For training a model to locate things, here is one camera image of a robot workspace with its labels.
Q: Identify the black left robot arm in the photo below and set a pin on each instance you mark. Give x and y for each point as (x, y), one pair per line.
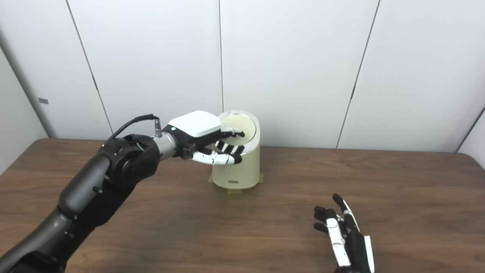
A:
(87, 189)

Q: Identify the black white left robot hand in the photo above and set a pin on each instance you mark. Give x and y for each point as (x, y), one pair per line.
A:
(193, 125)

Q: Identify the cream round bin lid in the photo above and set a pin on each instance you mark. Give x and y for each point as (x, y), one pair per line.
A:
(238, 123)

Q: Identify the cream-colored bin body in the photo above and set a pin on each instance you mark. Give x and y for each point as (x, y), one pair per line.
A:
(238, 174)

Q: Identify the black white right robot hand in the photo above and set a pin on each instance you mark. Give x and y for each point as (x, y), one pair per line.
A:
(354, 250)

